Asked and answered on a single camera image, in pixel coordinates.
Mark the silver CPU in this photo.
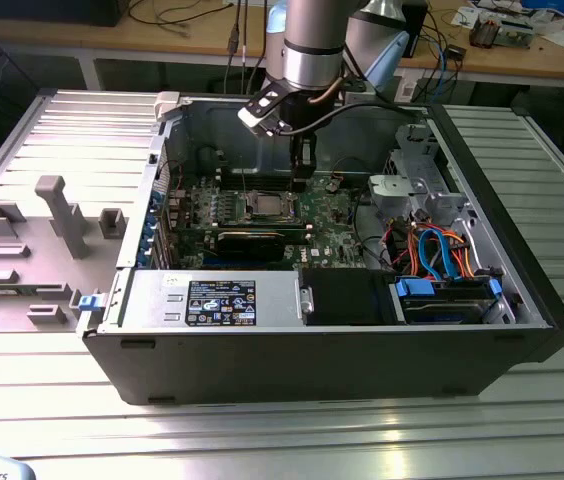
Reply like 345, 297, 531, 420
253, 196, 288, 217

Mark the green motherboard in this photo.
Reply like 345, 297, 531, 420
166, 172, 378, 271

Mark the silver drive cage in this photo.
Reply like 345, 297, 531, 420
365, 123, 467, 227

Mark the grey case latch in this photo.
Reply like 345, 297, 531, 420
153, 91, 184, 122

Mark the wooden desk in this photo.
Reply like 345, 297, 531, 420
0, 0, 564, 84

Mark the black drive bay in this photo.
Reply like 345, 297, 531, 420
299, 268, 397, 327

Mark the copper heat sink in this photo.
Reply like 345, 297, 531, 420
468, 13, 501, 50

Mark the metal drive unit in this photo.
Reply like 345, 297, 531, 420
496, 18, 536, 51

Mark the silver power supply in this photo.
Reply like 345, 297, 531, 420
115, 269, 309, 330

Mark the hard disk in blue carrier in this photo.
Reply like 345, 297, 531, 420
395, 276, 504, 325

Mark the black open PC case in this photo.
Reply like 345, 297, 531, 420
75, 89, 564, 407

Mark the blue plastic clip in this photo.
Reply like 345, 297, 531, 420
76, 293, 107, 315

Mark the grey parts rack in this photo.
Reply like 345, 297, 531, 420
0, 174, 129, 335

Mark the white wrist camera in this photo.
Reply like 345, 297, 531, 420
236, 83, 284, 137

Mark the black camera cable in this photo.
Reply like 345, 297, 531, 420
275, 102, 424, 136

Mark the black wire loop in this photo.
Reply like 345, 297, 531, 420
353, 182, 394, 272

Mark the blue network cable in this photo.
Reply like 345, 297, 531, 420
435, 38, 458, 97

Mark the blue card retention bracket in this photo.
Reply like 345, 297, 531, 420
134, 187, 164, 269

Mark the blue wire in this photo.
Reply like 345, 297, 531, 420
417, 227, 459, 282

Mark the orange wire bundle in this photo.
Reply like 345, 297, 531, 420
385, 222, 479, 279

